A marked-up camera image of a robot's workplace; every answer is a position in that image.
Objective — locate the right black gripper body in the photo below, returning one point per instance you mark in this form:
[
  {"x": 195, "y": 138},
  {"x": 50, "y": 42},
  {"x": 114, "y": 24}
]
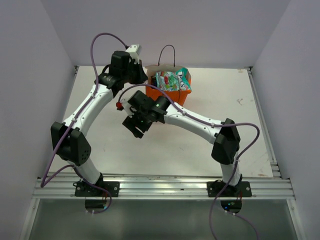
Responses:
[{"x": 140, "y": 119}]

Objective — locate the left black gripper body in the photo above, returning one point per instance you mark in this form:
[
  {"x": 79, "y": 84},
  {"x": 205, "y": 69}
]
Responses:
[{"x": 133, "y": 75}]

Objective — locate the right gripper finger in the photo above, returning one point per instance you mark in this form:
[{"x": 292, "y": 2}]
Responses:
[
  {"x": 129, "y": 123},
  {"x": 138, "y": 132}
]

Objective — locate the orange paper bag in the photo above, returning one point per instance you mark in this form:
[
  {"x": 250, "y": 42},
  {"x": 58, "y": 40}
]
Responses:
[{"x": 176, "y": 96}]

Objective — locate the green Fox's candy bag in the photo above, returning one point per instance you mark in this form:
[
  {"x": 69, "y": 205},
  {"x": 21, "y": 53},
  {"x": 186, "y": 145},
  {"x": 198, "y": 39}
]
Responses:
[{"x": 173, "y": 81}]

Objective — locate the blue sea salt chips bag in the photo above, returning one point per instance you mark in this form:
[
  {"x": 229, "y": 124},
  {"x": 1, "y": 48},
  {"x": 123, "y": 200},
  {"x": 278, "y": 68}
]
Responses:
[{"x": 154, "y": 83}]

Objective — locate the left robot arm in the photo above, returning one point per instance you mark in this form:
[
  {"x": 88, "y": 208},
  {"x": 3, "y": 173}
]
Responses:
[{"x": 69, "y": 137}]

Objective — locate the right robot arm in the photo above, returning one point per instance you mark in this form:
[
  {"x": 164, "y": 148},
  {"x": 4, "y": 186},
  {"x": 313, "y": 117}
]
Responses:
[{"x": 225, "y": 140}]

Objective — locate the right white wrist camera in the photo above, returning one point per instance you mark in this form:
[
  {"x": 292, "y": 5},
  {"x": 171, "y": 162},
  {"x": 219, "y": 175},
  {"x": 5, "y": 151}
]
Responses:
[{"x": 123, "y": 105}]

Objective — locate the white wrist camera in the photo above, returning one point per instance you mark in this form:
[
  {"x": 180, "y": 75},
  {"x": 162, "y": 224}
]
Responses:
[
  {"x": 134, "y": 51},
  {"x": 123, "y": 105}
]

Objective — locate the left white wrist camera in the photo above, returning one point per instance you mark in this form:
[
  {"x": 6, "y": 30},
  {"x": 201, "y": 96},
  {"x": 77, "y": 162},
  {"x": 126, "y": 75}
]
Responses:
[{"x": 134, "y": 51}]

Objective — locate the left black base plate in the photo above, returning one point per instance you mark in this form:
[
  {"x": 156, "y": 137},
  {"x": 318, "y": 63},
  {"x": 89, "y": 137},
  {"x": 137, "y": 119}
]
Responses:
[{"x": 105, "y": 188}]

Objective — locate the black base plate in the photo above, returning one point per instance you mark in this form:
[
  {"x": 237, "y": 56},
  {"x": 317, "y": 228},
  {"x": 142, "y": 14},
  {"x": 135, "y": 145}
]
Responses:
[
  {"x": 228, "y": 188},
  {"x": 105, "y": 188}
]

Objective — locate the aluminium rail frame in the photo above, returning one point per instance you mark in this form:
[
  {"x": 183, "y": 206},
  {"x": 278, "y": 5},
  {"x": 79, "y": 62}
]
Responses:
[{"x": 167, "y": 187}]

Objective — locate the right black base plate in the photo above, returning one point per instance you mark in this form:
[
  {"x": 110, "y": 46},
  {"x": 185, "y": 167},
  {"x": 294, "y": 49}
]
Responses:
[{"x": 228, "y": 188}]

